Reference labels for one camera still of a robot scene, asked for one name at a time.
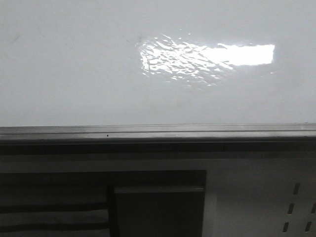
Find white whiteboard surface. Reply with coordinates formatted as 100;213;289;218
0;0;316;126

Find grey aluminium whiteboard tray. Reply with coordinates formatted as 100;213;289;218
0;123;316;155

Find dark grey panel box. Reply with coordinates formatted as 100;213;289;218
115;192;204;237

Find white perforated metal stand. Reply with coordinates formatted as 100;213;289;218
0;152;316;237

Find dark slatted rack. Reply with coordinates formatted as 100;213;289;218
0;170;206;237

